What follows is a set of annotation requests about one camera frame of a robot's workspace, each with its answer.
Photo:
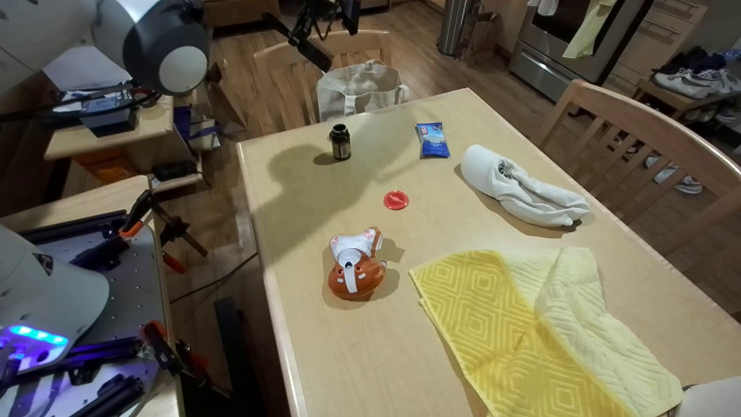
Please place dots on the metal trash can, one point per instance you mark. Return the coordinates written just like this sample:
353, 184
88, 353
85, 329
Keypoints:
456, 25

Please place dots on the wooden cabinet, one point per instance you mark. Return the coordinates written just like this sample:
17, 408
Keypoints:
656, 35

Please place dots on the wooden side desk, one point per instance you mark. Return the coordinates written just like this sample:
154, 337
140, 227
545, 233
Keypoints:
154, 127

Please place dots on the brown cardboard box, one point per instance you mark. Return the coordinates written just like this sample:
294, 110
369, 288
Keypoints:
486, 35

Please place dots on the white tote bag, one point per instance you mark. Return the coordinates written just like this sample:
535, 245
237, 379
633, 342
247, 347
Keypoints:
359, 88

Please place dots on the yellow-green hanging towel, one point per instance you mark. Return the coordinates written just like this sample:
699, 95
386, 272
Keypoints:
587, 31

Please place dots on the yellow diamond pattern cloth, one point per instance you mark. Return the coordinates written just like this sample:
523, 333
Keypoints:
486, 325

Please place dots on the black upright panel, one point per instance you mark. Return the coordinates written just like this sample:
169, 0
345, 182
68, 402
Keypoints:
235, 354

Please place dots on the wooden chair with slatted back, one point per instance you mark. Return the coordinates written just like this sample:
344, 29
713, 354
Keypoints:
616, 108

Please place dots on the dark shoes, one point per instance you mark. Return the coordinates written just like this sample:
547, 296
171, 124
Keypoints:
694, 59

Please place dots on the white sneakers pile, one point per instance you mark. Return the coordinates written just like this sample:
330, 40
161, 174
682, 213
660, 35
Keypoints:
697, 82

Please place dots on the white shoe under chair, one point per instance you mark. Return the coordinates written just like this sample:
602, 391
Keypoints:
686, 185

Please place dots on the stainless steel oven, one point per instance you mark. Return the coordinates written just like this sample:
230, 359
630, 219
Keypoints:
547, 54

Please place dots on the pale yellow towel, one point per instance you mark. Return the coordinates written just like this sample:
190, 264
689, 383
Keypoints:
602, 331

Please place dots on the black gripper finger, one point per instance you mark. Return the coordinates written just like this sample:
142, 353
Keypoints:
307, 18
351, 14

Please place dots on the small black jar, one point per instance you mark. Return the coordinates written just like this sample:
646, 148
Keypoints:
340, 141

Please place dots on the red round lid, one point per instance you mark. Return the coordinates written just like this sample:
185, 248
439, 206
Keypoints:
397, 199

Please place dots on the white rounded object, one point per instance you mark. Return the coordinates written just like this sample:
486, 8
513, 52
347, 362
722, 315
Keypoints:
713, 398

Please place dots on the blue packet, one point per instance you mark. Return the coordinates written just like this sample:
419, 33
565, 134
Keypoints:
430, 139

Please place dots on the white rolled towel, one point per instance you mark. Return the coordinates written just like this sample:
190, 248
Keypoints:
523, 189

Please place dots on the white paper sheet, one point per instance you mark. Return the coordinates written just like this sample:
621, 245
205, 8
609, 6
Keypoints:
73, 69

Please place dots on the blue and white box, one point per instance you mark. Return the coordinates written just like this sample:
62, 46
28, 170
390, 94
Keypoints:
202, 132

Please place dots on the dark blue bag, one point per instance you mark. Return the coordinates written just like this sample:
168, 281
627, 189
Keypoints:
99, 112

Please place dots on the grey robot mounting plate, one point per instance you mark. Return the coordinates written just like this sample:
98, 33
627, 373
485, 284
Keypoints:
131, 286

